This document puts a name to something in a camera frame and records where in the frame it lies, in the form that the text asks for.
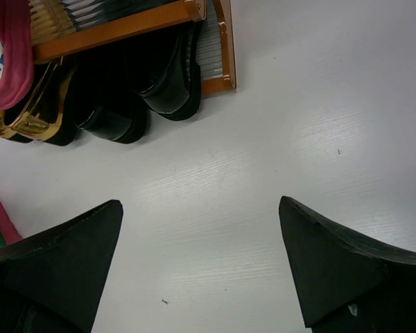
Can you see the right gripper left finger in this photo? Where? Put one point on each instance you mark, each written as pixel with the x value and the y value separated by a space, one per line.
pixel 53 281

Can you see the black loafer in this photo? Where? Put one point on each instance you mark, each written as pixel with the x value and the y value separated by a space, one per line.
pixel 99 99
pixel 162 69

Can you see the orange wooden shoe shelf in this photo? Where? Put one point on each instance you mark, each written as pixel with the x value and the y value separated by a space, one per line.
pixel 217 52

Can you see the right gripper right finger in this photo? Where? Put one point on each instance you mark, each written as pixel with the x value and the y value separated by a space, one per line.
pixel 347 281

